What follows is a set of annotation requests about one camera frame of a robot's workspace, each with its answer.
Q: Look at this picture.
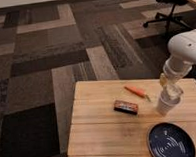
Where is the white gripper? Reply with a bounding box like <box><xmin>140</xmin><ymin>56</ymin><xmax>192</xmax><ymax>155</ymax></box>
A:
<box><xmin>160</xmin><ymin>56</ymin><xmax>192</xmax><ymax>99</ymax></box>

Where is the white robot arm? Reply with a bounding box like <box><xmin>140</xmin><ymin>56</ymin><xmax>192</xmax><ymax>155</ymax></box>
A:
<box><xmin>160</xmin><ymin>29</ymin><xmax>196</xmax><ymax>100</ymax></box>

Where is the white ceramic cup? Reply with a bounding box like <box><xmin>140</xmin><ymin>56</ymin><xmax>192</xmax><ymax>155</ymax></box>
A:
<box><xmin>156</xmin><ymin>90</ymin><xmax>181</xmax><ymax>115</ymax></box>

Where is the orange carrot toy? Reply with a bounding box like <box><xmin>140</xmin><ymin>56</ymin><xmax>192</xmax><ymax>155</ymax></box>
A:
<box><xmin>124</xmin><ymin>85</ymin><xmax>151</xmax><ymax>101</ymax></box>

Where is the brown chocolate bar pack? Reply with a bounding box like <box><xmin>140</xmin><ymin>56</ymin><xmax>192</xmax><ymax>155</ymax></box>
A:
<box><xmin>113</xmin><ymin>100</ymin><xmax>138</xmax><ymax>115</ymax></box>

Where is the dark blue plate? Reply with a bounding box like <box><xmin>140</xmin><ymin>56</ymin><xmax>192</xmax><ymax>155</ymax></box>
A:
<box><xmin>147</xmin><ymin>122</ymin><xmax>196</xmax><ymax>157</ymax></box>

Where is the black office chair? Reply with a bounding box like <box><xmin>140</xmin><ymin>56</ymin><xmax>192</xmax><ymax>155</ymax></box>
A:
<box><xmin>141</xmin><ymin>0</ymin><xmax>194</xmax><ymax>38</ymax></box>

